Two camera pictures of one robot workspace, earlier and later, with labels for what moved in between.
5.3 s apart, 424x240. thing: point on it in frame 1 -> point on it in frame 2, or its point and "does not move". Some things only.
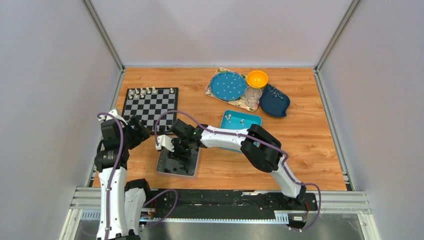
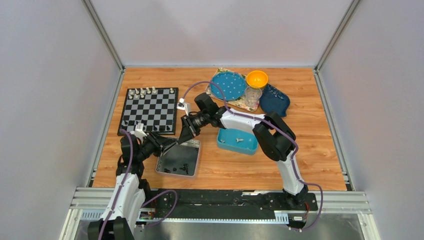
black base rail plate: x=212 y=204 does not move
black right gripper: x=176 y=154 -> x=188 y=129
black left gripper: x=140 y=134 -> x=162 y=145
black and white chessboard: x=156 y=108 does not move
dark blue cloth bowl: x=274 y=101 does not move
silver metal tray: x=167 y=166 does not move
